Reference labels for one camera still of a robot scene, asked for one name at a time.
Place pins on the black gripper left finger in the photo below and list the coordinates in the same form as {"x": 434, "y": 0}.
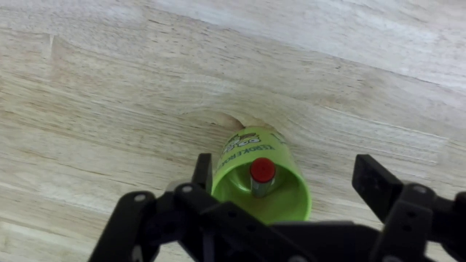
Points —
{"x": 193, "y": 213}

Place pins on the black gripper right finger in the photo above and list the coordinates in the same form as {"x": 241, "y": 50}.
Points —
{"x": 387, "y": 194}

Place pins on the green printed mug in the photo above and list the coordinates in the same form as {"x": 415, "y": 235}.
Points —
{"x": 284, "y": 206}

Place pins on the grey marker with red cap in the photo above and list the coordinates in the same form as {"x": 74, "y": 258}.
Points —
{"x": 262, "y": 171}

